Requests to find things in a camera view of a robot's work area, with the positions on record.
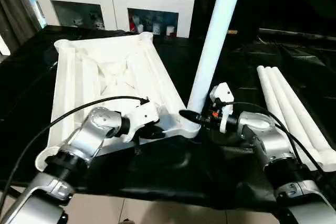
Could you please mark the small tan label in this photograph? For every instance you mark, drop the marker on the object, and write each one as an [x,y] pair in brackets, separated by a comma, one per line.
[232,32]

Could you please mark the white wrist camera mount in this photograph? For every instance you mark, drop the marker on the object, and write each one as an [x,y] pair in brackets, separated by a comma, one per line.
[220,93]
[141,116]

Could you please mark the red packet in cabinet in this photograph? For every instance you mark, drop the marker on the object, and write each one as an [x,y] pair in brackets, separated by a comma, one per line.
[133,24]

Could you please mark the pale blue translucent container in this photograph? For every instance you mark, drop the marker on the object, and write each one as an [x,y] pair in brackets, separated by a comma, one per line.
[36,1]

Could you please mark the black metal rail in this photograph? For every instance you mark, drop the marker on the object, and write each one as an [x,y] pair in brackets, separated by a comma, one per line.
[296,34]

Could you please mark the black mat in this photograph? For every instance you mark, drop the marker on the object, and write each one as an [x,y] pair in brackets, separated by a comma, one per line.
[170,171]

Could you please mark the white plastic table top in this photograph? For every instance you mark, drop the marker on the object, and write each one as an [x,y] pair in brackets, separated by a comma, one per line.
[78,77]

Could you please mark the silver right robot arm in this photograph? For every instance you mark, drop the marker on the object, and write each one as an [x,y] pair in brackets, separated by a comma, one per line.
[273,142]

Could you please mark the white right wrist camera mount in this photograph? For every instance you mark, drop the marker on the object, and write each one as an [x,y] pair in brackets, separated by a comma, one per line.
[220,93]

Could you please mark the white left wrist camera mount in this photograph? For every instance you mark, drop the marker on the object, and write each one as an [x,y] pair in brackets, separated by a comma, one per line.
[141,116]

